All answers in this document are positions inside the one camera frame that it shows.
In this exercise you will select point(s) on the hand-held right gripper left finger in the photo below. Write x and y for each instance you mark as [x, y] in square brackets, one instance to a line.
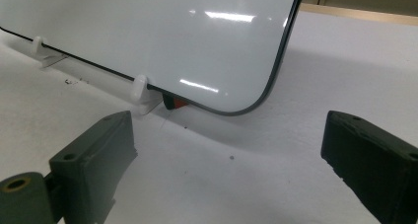
[93, 166]

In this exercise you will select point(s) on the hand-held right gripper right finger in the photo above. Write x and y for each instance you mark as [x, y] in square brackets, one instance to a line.
[374, 161]

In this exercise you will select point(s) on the white whiteboard with dark edge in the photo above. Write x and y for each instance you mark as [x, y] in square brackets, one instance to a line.
[131, 30]

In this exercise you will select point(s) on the white plastic whiteboard stand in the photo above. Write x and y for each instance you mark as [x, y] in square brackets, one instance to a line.
[139, 89]

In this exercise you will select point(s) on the small red and black object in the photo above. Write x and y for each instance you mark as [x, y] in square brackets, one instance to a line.
[174, 103]

